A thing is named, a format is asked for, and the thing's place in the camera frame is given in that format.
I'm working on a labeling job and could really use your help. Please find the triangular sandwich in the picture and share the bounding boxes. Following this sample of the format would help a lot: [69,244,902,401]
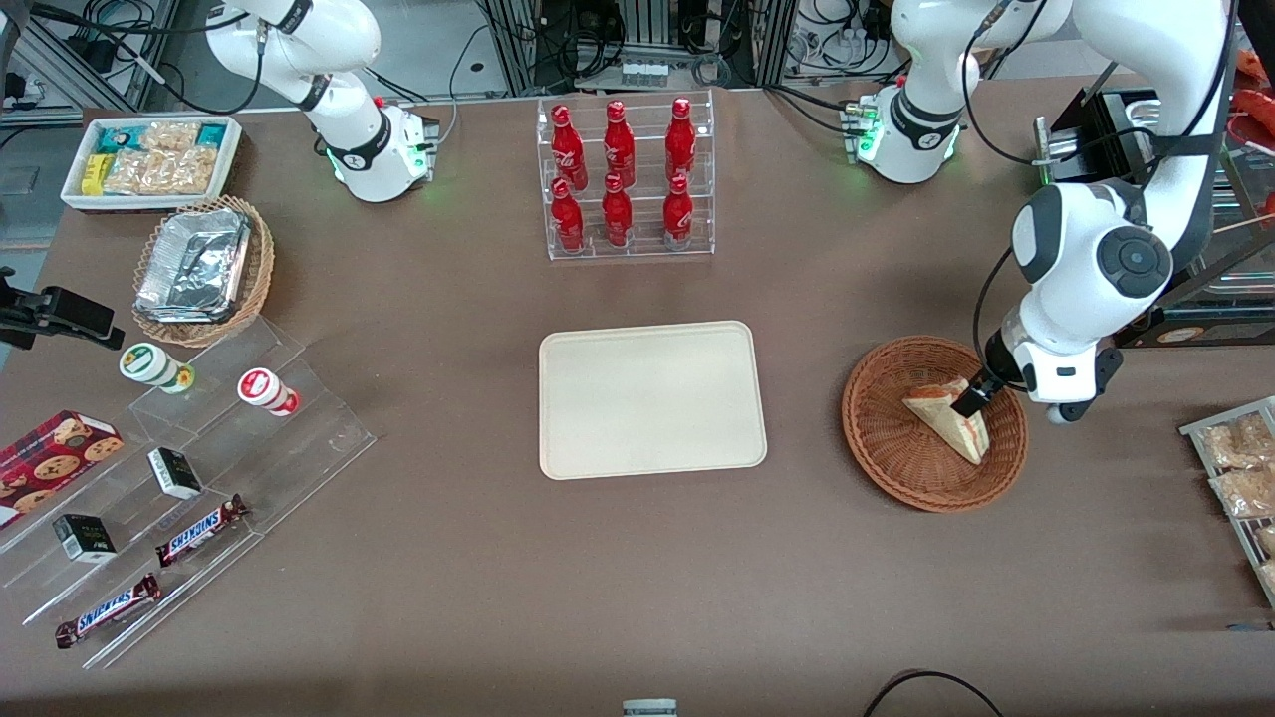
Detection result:
[901,376,992,466]

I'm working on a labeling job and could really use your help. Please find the round brown wicker basket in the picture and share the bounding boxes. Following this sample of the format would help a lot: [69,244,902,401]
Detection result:
[842,336,1029,514]

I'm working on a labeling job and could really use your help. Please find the cream plastic tray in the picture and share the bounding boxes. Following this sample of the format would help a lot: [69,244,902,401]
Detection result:
[539,320,769,481]

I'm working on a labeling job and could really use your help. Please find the light wicker basket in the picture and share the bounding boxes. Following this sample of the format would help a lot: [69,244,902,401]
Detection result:
[131,195,276,349]

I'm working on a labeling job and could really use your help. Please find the black food warmer machine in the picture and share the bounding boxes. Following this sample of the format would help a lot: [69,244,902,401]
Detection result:
[1031,88,1275,350]

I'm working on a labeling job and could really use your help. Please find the clear bag of crackers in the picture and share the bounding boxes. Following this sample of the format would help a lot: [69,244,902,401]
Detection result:
[1200,413,1275,469]
[1210,466,1275,519]

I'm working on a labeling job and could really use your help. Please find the steel warmer pan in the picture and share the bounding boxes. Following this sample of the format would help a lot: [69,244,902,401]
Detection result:
[1210,189,1275,300]

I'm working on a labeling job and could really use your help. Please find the red cola bottle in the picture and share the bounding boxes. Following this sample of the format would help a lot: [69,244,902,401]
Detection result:
[662,174,694,250]
[551,177,586,253]
[602,173,634,248]
[665,97,696,182]
[551,105,587,190]
[604,100,637,186]

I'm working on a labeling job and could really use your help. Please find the clear acrylic bottle rack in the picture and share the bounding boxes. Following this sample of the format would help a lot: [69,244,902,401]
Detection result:
[536,90,716,262]

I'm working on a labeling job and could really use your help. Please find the clear acrylic stepped display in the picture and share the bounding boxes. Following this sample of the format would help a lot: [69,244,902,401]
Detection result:
[0,317,378,670]

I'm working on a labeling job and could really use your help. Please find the red lidded white cup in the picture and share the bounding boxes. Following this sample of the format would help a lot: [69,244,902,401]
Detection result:
[237,367,301,417]

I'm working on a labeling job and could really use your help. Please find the brown snickers bar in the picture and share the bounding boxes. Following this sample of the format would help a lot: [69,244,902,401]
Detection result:
[55,574,162,650]
[155,494,250,569]

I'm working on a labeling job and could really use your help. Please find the silver foil container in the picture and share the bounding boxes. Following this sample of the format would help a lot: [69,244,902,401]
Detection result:
[134,207,252,325]

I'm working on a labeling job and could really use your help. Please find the small black box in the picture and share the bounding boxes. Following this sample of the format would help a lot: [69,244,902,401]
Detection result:
[147,447,204,501]
[52,514,118,565]

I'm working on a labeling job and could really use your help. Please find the green lidded white cup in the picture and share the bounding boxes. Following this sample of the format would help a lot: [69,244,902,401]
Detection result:
[119,343,196,395]

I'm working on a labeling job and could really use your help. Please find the large clear cracker bag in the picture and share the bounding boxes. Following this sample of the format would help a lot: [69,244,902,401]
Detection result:
[105,147,220,196]

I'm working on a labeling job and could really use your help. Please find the red cookie box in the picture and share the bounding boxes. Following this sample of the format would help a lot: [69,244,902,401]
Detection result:
[0,410,126,529]

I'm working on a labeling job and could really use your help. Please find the white rectangular snack bin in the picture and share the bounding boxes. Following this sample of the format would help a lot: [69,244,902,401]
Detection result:
[60,116,243,214]

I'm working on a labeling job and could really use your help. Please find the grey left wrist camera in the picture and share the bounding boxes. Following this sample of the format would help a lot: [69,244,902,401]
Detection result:
[1041,347,1125,426]

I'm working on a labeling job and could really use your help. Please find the grey wire tray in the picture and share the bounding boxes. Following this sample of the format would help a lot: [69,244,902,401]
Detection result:
[1179,396,1275,608]

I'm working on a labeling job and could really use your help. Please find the black floor cable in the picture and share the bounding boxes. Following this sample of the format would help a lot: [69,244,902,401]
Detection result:
[862,670,1002,717]

